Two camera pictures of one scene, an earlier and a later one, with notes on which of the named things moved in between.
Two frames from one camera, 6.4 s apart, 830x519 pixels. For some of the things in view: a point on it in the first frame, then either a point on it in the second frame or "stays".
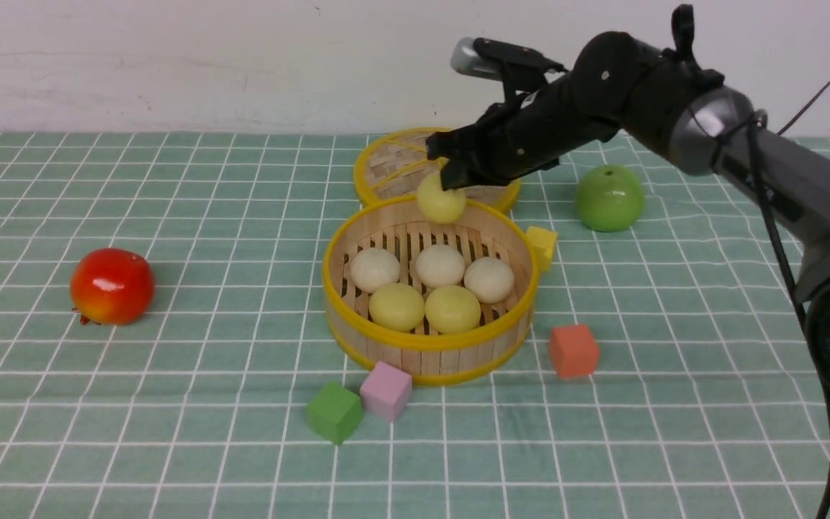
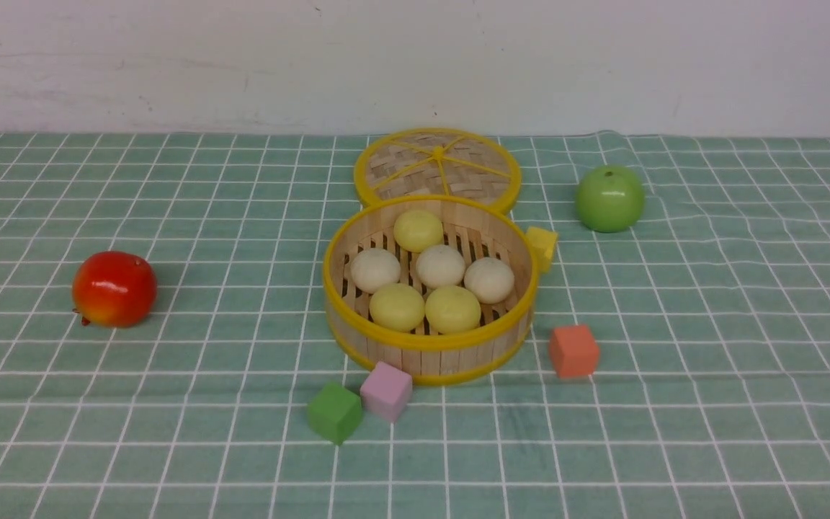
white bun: [490, 279] stays
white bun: [439, 264] stays
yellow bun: [452, 308] stays
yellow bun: [436, 204] to [416, 230]
